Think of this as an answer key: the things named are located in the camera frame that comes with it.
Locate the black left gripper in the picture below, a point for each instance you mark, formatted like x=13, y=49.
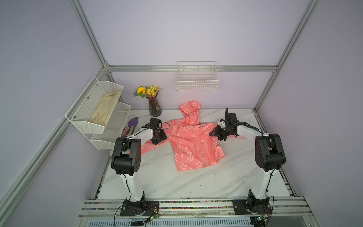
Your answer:
x=163, y=137

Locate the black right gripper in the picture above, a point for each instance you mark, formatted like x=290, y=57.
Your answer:
x=217, y=133

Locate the pink printed hooded jacket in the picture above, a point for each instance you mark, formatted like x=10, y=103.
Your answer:
x=190, y=140

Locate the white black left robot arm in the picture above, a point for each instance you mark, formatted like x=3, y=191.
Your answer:
x=126, y=159

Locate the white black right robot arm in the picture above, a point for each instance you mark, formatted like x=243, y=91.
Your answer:
x=269, y=156

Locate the dark glass vase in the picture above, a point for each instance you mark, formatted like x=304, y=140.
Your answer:
x=154, y=107

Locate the yellow flower bouquet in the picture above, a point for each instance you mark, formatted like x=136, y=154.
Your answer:
x=147, y=92

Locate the beige cloth in shelf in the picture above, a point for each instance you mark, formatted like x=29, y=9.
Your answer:
x=104, y=108

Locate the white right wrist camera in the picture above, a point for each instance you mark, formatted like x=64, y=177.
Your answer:
x=222, y=123

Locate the pink handled garden tool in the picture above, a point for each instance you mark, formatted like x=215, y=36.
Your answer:
x=126, y=132

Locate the white wire wall basket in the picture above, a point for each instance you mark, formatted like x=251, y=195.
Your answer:
x=196, y=76

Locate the white two-tier wire shelf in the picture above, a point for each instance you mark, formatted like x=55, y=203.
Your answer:
x=102, y=137

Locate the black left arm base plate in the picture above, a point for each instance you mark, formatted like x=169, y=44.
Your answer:
x=141, y=208

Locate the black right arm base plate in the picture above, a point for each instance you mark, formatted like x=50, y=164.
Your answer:
x=251, y=207

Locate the aluminium front rail frame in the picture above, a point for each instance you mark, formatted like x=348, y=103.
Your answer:
x=227, y=212

